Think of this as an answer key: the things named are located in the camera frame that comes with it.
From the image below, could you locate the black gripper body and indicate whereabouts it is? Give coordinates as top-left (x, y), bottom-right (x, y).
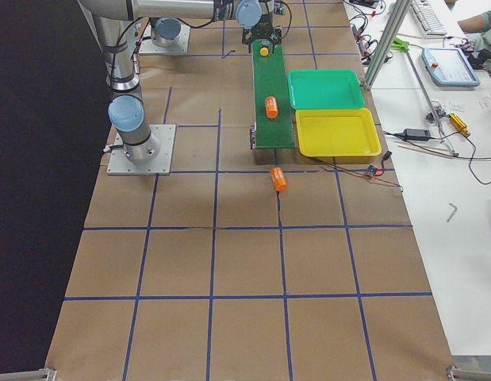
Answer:
top-left (242, 13), bottom-right (282, 44)

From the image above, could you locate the orange cylinder labelled 4680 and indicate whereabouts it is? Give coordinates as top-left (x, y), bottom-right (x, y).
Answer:
top-left (270, 167), bottom-right (288, 192)

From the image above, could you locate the person forearm green sleeve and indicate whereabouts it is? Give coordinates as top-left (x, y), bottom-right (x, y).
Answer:
top-left (458, 10), bottom-right (491, 33)

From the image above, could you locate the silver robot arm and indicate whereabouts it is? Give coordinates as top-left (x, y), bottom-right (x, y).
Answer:
top-left (79, 1), bottom-right (281, 164)
top-left (149, 17), bottom-right (181, 47)

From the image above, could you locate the green conveyor belt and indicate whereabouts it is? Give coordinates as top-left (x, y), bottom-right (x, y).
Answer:
top-left (251, 40), bottom-right (295, 149)

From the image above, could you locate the green plastic tray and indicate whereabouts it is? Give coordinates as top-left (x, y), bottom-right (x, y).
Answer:
top-left (287, 69), bottom-right (365, 110)

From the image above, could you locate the yellow plastic tray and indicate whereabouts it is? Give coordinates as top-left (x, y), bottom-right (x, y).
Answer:
top-left (295, 108), bottom-right (382, 162)

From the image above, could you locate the white keyboard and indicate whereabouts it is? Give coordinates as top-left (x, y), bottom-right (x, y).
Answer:
top-left (410, 0), bottom-right (447, 38)

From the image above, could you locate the small blue circuit board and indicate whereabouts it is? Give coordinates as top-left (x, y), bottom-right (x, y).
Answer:
top-left (366, 165), bottom-right (378, 178)

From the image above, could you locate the black power adapter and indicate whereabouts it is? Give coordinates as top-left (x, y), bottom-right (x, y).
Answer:
top-left (403, 129), bottom-right (432, 141)

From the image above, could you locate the blue teach pendant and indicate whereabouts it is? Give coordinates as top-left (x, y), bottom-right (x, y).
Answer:
top-left (421, 48), bottom-right (480, 87)

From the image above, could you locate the wooden stick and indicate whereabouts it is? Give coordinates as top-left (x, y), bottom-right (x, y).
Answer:
top-left (397, 144), bottom-right (457, 160)

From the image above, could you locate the gold power resistor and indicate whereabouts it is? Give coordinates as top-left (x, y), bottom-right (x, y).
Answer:
top-left (448, 113), bottom-right (470, 137)

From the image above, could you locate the silver allen key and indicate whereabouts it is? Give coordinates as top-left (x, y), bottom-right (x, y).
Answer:
top-left (446, 202), bottom-right (458, 223)

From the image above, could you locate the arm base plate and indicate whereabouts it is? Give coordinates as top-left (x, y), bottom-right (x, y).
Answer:
top-left (139, 25), bottom-right (190, 56)
top-left (106, 124), bottom-right (176, 175)

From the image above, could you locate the green-handled reacher grabber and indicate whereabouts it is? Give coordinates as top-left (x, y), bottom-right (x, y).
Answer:
top-left (391, 37), bottom-right (459, 158)

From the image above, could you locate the aluminium frame post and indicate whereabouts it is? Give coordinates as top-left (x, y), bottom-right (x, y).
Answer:
top-left (362, 0), bottom-right (411, 90)

